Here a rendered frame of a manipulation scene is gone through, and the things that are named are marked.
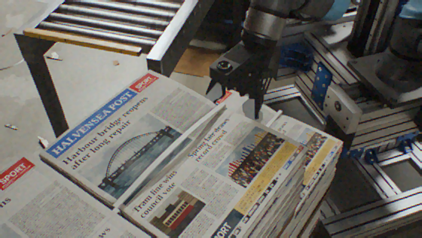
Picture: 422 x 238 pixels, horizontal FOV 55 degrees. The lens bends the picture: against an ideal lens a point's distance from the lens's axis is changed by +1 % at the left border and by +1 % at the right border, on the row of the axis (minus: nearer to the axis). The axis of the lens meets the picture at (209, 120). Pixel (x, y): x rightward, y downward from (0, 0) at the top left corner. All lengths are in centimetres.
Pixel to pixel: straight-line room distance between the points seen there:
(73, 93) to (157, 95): 177
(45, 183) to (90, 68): 206
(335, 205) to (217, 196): 110
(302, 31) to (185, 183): 110
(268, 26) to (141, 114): 28
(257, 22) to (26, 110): 194
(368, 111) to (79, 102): 168
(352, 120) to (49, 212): 90
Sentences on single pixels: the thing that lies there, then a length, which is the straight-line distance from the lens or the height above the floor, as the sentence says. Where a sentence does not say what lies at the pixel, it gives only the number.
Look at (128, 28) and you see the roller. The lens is 152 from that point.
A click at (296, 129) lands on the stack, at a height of 83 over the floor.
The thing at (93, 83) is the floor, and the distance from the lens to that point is 260.
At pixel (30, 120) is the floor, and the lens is 246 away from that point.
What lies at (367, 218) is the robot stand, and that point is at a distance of 171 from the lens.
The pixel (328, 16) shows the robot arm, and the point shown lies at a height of 117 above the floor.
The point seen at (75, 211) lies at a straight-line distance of 65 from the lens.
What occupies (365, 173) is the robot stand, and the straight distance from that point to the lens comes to 184.
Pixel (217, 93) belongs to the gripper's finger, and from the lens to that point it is 82.
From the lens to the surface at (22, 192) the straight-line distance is 70.
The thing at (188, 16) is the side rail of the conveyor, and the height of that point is 80.
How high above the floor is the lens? 159
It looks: 45 degrees down
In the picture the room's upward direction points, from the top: straight up
